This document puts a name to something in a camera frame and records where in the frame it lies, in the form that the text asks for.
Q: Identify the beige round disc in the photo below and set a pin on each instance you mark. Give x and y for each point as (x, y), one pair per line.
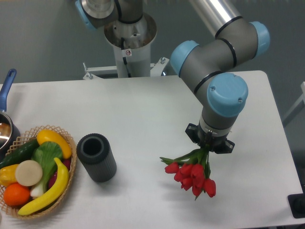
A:
(28, 173)

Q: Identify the green cucumber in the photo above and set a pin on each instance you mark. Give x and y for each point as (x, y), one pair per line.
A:
(20, 154)

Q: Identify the orange fruit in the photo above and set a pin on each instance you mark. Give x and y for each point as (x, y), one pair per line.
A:
(16, 195)

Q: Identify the purple red vegetable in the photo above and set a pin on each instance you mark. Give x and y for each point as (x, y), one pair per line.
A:
(67, 163)

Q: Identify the white frame at right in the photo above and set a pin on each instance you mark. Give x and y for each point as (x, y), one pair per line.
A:
(296, 108)

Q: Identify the yellow bell pepper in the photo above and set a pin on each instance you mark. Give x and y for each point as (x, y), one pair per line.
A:
(7, 175)

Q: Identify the blue handled saucepan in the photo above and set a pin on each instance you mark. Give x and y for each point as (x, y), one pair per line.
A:
(8, 130)

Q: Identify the black device at table edge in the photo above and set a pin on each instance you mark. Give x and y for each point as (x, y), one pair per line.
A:
(297, 205)

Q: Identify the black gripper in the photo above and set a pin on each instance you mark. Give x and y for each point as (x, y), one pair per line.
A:
(217, 144)

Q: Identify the yellow banana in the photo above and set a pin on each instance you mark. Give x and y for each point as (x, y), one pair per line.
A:
(52, 194)

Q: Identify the green bok choy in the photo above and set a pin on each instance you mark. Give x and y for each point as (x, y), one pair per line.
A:
(44, 155)

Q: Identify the woven wicker basket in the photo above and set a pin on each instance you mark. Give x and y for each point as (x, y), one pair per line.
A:
(28, 136)

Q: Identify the red tulip bouquet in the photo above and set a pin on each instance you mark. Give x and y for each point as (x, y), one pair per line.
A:
(192, 171)

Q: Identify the dark grey ribbed vase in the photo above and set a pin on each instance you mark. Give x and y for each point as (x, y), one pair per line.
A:
(94, 152)

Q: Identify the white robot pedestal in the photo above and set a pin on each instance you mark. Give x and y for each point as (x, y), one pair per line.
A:
(131, 45)

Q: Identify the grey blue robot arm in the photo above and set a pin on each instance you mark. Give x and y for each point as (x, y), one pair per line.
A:
(206, 70)

